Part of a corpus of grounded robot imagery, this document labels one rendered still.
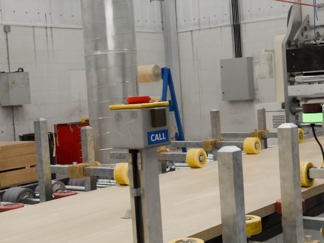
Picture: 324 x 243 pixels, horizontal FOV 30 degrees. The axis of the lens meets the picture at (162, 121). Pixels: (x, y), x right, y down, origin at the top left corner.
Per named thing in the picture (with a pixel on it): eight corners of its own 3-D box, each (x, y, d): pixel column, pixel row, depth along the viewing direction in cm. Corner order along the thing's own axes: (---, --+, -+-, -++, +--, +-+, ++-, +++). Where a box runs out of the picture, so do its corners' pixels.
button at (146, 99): (156, 105, 97) (155, 95, 97) (140, 107, 94) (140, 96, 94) (138, 106, 100) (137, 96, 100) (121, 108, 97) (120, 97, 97)
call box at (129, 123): (172, 148, 98) (169, 101, 98) (144, 154, 92) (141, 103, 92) (139, 148, 102) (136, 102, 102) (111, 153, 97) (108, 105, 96)
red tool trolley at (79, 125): (107, 168, 1005) (103, 119, 1000) (78, 175, 941) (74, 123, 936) (85, 168, 1030) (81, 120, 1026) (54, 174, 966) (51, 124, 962)
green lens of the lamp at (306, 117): (330, 120, 160) (329, 111, 160) (320, 121, 156) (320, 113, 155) (308, 120, 164) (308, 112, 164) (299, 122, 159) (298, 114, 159)
